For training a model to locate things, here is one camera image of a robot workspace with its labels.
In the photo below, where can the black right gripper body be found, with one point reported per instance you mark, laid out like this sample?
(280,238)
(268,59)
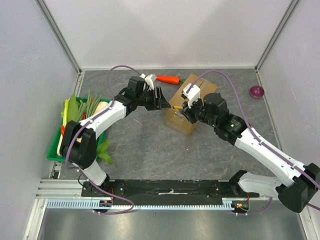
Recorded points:
(188,111)

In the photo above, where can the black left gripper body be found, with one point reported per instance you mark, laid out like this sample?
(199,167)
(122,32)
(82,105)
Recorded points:
(154,102)

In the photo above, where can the yellow utility knife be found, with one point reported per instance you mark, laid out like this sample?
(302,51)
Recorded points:
(178,108)

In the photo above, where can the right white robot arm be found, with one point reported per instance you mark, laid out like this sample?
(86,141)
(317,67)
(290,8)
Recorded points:
(294,183)

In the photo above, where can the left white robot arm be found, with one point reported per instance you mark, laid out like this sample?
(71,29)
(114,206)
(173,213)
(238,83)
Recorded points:
(79,143)

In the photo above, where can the orange toy carrot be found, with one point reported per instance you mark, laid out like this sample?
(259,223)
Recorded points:
(173,80)

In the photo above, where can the green carrot leaves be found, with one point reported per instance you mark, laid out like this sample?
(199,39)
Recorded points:
(182,81)

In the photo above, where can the purple red onion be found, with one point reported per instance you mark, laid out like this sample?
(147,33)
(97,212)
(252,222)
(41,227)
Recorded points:
(257,91)

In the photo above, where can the green beans bunch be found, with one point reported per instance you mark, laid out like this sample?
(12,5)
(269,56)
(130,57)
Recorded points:
(87,107)

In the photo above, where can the green leaf beside tray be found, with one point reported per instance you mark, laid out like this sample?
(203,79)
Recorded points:
(102,151)

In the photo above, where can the green leafy vegetable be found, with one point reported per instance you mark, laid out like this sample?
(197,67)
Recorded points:
(70,109)

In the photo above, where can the red chili pepper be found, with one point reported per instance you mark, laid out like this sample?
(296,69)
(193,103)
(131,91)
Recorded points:
(62,130)

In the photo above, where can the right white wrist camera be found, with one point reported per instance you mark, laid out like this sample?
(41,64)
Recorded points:
(191,93)

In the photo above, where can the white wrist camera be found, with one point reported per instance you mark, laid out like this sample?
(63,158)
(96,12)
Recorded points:
(191,93)
(149,79)

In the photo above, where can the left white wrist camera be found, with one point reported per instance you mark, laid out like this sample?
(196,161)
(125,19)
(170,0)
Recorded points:
(149,79)

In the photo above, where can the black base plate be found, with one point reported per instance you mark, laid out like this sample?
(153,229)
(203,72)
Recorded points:
(205,187)

